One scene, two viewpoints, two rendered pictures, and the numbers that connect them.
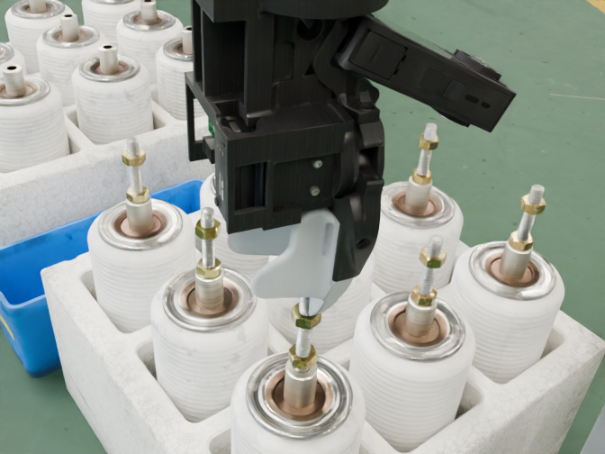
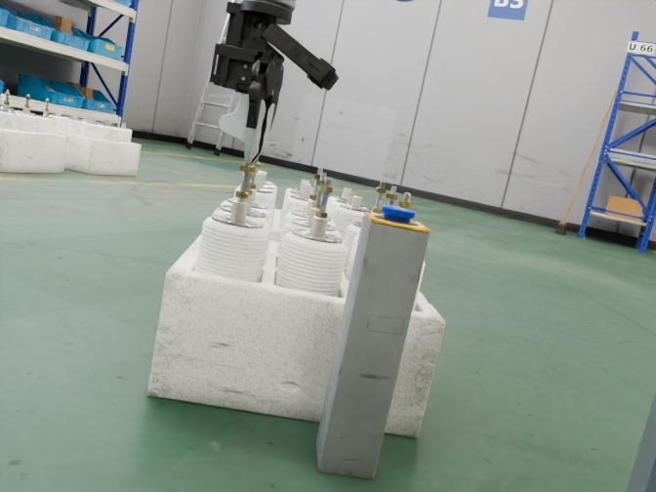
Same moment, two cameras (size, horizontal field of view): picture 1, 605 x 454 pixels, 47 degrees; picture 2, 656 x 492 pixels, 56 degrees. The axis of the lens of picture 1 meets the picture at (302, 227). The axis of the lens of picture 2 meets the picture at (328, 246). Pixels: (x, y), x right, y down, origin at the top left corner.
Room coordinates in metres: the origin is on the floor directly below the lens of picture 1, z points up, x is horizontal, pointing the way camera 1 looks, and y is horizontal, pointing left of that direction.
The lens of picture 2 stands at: (-0.33, -0.62, 0.39)
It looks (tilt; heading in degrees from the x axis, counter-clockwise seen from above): 9 degrees down; 35
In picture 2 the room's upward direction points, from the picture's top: 11 degrees clockwise
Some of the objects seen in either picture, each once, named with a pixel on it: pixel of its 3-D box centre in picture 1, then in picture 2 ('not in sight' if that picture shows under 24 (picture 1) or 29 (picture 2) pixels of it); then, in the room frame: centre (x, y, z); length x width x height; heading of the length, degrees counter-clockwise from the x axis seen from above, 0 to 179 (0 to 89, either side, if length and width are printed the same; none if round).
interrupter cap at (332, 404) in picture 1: (299, 394); (237, 222); (0.32, -0.01, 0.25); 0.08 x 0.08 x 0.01
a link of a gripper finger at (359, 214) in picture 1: (343, 206); (258, 97); (0.30, -0.02, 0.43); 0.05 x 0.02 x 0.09; 25
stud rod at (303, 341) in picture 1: (303, 337); (244, 183); (0.32, -0.01, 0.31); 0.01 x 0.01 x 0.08
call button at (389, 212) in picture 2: not in sight; (396, 216); (0.31, -0.26, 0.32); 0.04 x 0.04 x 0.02
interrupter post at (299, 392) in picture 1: (300, 382); (238, 213); (0.32, -0.01, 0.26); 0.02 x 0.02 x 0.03
